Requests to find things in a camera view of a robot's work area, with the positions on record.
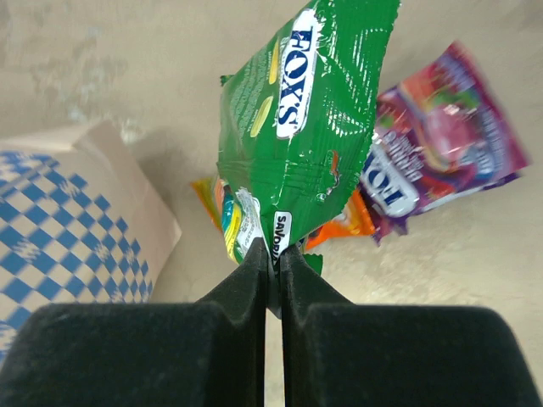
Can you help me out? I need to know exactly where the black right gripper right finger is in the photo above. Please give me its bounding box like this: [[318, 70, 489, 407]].
[[279, 248, 541, 406]]

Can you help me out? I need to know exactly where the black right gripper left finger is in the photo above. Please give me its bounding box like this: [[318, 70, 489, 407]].
[[1, 239, 267, 406]]

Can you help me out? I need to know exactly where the orange Fox's candy bag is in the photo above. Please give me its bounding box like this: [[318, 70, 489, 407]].
[[192, 176, 375, 262]]

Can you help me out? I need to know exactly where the blue checkered paper bag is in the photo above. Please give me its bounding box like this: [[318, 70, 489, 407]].
[[1, 121, 182, 354]]

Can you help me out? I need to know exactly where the green snack packet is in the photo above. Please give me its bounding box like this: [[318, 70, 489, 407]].
[[217, 1, 400, 262]]

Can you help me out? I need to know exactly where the purple Fox's berries bag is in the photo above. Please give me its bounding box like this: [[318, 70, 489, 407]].
[[359, 42, 529, 241]]

